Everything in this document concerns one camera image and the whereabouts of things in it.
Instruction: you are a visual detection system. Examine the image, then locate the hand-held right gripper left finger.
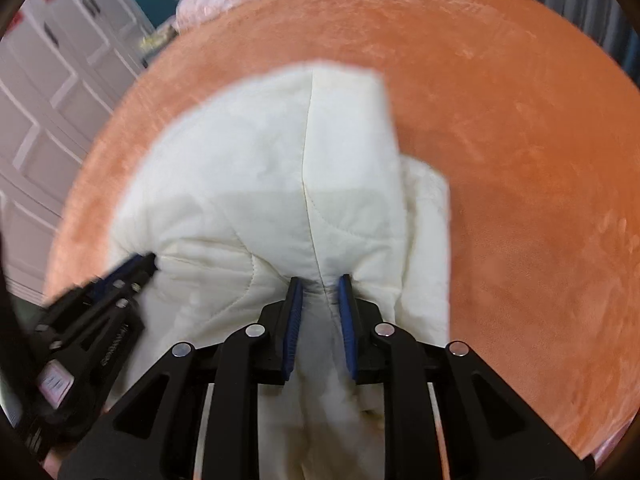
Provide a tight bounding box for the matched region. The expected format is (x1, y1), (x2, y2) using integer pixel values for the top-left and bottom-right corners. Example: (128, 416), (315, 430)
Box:
(59, 276), (305, 480)

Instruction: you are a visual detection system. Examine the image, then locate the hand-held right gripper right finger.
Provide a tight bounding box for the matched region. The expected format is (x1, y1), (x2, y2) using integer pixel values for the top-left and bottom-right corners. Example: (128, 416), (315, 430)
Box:
(337, 274), (596, 480)

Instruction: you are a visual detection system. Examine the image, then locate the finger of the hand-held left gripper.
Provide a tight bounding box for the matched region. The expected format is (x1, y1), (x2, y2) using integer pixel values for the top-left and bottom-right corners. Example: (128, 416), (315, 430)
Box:
(112, 263), (159, 307)
(99, 253), (157, 289)

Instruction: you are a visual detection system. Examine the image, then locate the white quilted coat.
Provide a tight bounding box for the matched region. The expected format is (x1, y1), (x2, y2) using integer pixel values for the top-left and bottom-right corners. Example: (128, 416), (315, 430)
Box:
(107, 60), (453, 480)

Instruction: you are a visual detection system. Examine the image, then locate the white panelled wardrobe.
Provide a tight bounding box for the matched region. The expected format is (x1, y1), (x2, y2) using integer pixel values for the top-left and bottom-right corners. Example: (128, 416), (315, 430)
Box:
(0, 0), (158, 306)

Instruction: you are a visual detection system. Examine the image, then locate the orange plush bed blanket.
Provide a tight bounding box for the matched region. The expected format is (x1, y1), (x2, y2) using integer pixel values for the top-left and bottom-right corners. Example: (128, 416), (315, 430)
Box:
(42, 0), (640, 466)

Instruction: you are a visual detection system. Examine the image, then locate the yellow patterned cloth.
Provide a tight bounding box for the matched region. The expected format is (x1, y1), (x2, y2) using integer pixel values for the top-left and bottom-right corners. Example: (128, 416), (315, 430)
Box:
(140, 22), (179, 54)

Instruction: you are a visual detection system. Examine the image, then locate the grey curtain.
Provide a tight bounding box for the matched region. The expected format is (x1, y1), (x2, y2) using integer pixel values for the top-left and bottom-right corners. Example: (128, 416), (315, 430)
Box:
(530, 0), (640, 86)

